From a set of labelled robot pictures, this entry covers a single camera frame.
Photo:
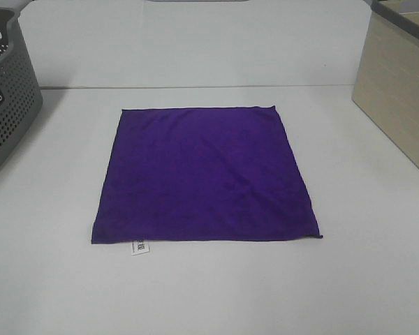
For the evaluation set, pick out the grey perforated plastic basket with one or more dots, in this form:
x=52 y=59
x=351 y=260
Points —
x=20 y=95

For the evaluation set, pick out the purple towel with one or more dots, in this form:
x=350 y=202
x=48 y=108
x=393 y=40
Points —
x=203 y=174

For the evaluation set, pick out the white towel care label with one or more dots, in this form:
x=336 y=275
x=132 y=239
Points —
x=139 y=247

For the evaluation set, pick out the beige storage box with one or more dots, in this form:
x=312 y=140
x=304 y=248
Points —
x=387 y=82

